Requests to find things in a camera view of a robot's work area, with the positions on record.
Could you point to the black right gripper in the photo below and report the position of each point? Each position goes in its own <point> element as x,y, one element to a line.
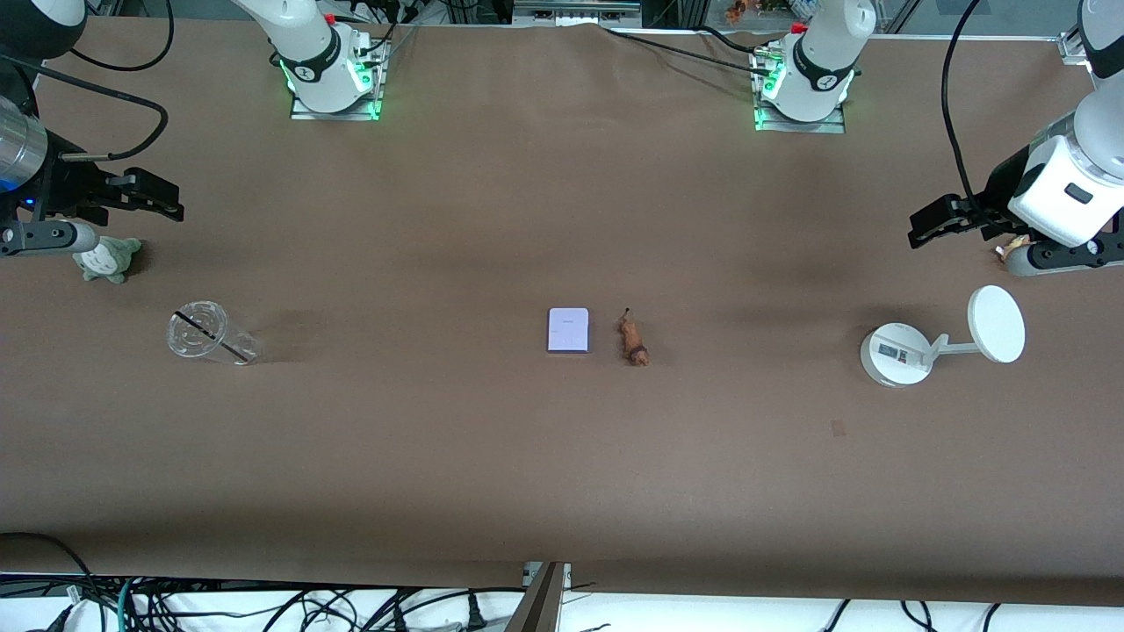
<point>63,186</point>

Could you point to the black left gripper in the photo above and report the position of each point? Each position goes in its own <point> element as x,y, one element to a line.
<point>998,190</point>

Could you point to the small brown toy dog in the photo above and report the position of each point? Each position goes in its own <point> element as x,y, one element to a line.
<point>632,338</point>

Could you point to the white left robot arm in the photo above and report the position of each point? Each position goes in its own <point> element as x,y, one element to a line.
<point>821,53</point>

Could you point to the brown plush toy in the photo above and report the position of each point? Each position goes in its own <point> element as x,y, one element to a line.
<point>1000,254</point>

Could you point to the grey-green Totoro plush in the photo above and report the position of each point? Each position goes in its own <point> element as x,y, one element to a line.
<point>107,265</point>

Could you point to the white round-base stand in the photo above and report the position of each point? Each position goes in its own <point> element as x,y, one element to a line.
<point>997,325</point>

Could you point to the clear plastic lidded cup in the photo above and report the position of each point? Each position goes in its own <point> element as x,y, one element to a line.
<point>198,338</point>

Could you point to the black drinking straw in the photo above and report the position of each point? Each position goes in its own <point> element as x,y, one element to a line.
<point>211,333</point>

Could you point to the orange background figure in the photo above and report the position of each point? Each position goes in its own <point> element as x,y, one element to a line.
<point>738,10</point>

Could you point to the brown table cover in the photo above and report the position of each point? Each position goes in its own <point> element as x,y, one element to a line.
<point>562,219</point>

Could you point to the black power plug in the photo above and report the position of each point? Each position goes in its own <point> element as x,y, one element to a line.
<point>477,614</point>

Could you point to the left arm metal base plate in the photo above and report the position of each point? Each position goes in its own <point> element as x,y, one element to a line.
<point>817,128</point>

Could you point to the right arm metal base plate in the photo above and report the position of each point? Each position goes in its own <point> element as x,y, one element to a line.
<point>338,116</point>

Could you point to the aluminium frame post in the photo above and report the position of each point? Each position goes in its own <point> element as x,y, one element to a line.
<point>540,606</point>

